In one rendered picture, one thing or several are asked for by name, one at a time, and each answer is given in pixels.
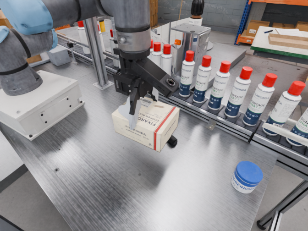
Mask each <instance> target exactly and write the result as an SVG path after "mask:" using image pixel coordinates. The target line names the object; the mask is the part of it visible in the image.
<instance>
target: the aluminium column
mask: <svg viewBox="0 0 308 231"><path fill-rule="evenodd" d="M83 25H84V29H85V33H86V37H87V41H88V45H89V50H90V54H91V57H92V61H93V66H94V70H95V74H96V78H97V82H98V85H100V86H102V87H103V86H105V85H107V84H109V81H108V77H107V71H106V67H105V61H104V55H103V51H102V46H101V41H100V36H99V30H98V25H97V20H96V17H92V18H89V19H85V20H83Z"/></svg>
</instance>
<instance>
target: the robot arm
mask: <svg viewBox="0 0 308 231"><path fill-rule="evenodd" d="M0 8H1V10H2V12H3V14H4V15H5V17H6V18H7V19H8V20H9V22H10V24H11V25H12V26H13V27H14V28H11V29H9V28H7V27H6V26H0V83H1V86H2V89H3V91H4V92H5V94H7V95H9V96H17V95H22V94H26V93H29V92H31V91H33V90H35V89H37V88H38V87H39V86H41V84H42V83H43V80H42V78H41V76H40V75H39V74H38V73H37V72H36V71H35V70H34V69H33V68H32V67H31V66H30V65H29V64H28V62H27V60H26V59H27V58H30V57H33V56H36V55H39V54H41V53H44V52H48V51H50V50H52V49H54V48H55V47H56V46H57V44H58V38H57V34H56V32H55V28H58V27H61V26H64V25H67V24H71V23H74V22H79V21H82V20H85V19H89V18H92V17H96V16H100V15H104V16H110V17H114V23H115V30H116V36H117V42H118V48H117V47H115V48H113V51H114V54H115V55H119V60H120V66H121V67H120V68H119V69H118V70H117V72H115V73H114V74H113V79H114V83H115V90H116V92H119V93H122V94H123V95H126V96H129V95H130V97H128V98H127V101H126V104H125V105H120V106H119V108H118V111H119V113H120V114H121V115H123V116H124V117H125V118H127V119H128V120H129V127H130V130H133V129H134V128H135V127H136V124H137V121H138V114H139V111H140V108H141V105H142V103H141V101H140V97H142V98H144V96H145V95H146V94H148V95H150V96H151V98H152V99H153V101H156V102H157V101H158V96H159V93H158V91H159V92H161V93H162V94H163V95H164V96H165V97H167V98H168V97H170V96H171V95H172V94H173V93H174V92H175V91H176V89H177V88H178V87H179V82H178V81H176V80H175V79H174V78H172V77H171V76H170V75H169V74H168V73H166V72H165V71H164V70H162V69H161V68H160V67H159V66H157V65H156V64H155V63H154V62H152V61H151V60H150V59H149V58H148V56H149V55H150V46H151V27H150V7H149V0H0ZM119 72H120V73H119ZM116 80H117V81H118V87H119V88H117V85H116Z"/></svg>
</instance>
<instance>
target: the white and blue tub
mask: <svg viewBox="0 0 308 231"><path fill-rule="evenodd" d="M262 179H263V173H262V171H261V169H260V168H259V167H258V166H257V165H256V164H254V163H252V162H250V161H241V162H239V163H238V165H237V166H236V168H235V170H234V172H233V174H232V176H231V183H232V185H233V187H234V188H235V189H236V190H237V191H239V192H241V193H251V192H252V191H253V190H254V189H255V187H256V186H257V185H258V184H259V183H260V182H261V180H262Z"/></svg>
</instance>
